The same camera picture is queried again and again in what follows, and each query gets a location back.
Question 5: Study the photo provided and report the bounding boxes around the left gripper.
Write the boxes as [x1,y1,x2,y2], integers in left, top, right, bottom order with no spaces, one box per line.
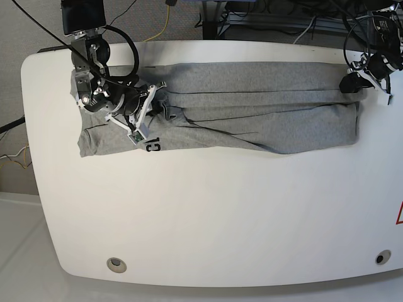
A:
[339,52,402,94]

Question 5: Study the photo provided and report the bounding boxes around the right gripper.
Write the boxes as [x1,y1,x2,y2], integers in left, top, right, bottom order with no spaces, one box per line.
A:
[105,81,167,131]

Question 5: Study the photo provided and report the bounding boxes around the grey T-shirt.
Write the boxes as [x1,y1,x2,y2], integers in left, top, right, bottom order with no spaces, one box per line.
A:
[77,62,367,157]

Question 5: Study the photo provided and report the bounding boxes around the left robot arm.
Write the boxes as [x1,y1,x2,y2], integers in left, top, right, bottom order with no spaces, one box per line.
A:
[338,1,402,96]

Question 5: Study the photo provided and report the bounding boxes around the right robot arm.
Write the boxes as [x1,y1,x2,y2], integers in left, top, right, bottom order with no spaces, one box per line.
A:
[61,1,164,131]

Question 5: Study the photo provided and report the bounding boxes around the black table leg base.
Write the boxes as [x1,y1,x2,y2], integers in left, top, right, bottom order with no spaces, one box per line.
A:
[202,21,220,40]

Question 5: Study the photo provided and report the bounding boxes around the left table grommet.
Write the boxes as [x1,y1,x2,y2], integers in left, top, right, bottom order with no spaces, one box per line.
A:
[106,257,127,274]

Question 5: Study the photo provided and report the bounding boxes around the table grommet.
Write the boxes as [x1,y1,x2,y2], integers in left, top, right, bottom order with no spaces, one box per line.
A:
[106,257,127,274]
[375,250,391,265]

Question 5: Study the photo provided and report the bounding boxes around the right table grommet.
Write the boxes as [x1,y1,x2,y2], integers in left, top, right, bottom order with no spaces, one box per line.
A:
[375,250,391,265]

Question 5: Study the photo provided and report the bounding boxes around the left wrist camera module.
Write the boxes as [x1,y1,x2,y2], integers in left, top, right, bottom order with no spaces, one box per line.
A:
[127,124,149,145]

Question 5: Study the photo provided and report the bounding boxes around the yellow cable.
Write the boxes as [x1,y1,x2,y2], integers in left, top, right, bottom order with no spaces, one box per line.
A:
[144,4,171,43]

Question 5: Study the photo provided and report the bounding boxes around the white cable on floor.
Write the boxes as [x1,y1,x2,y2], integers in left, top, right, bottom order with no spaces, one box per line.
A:
[0,144,30,159]

